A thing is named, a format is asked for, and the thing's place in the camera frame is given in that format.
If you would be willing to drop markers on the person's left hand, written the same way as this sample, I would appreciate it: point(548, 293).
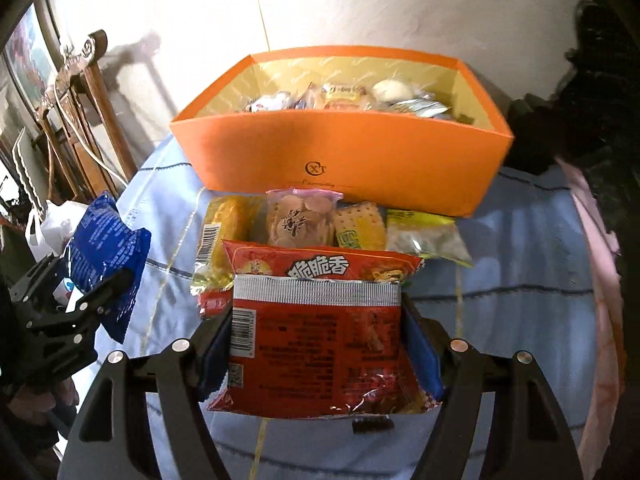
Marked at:
point(47, 400)

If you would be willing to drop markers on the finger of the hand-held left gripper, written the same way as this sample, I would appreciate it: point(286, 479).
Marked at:
point(102, 290)
point(37, 275)

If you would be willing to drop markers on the dark cloth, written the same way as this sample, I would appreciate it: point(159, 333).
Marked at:
point(575, 110)

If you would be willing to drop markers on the white round bun packet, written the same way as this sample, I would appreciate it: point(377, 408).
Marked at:
point(392, 91)

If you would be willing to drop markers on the blue white snack packet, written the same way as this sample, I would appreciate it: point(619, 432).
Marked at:
point(267, 102)

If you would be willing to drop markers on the framed wall picture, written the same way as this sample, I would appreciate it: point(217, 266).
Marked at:
point(27, 55)

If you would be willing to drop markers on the orange yellow snack packet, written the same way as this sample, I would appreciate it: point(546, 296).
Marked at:
point(345, 96)

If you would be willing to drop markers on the red packet with Chinese text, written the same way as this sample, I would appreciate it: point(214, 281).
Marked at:
point(320, 262)

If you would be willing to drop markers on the yellow-green and white snack packet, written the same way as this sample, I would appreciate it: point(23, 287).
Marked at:
point(425, 237)

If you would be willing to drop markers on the carved wooden chair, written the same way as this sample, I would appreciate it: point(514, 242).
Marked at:
point(75, 100)

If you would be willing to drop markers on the light blue checked cloth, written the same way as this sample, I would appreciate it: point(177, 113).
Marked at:
point(515, 270)

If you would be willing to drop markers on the silver green snack packet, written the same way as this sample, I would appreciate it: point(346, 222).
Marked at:
point(420, 105)

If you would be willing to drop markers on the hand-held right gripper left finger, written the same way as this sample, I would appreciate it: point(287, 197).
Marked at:
point(215, 360)

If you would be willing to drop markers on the red snack packet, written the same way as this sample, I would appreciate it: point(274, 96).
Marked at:
point(320, 350)

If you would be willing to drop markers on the clear packet of round crackers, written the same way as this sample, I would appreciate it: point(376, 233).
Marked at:
point(300, 220)

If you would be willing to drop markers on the white plastic bag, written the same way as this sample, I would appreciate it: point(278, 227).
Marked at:
point(50, 220)

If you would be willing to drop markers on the yellow square biscuit packet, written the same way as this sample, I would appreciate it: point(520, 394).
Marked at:
point(360, 227)

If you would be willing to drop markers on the pink cloth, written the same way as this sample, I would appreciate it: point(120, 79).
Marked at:
point(600, 280)

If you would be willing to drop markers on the orange cardboard box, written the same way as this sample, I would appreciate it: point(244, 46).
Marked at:
point(350, 160)

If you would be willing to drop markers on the clear pale snack packet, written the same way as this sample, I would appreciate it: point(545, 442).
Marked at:
point(309, 96)

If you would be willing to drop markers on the yellow corn snack packet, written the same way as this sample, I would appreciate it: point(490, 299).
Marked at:
point(225, 240)

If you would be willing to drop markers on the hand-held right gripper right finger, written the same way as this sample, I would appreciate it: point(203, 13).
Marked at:
point(422, 355)

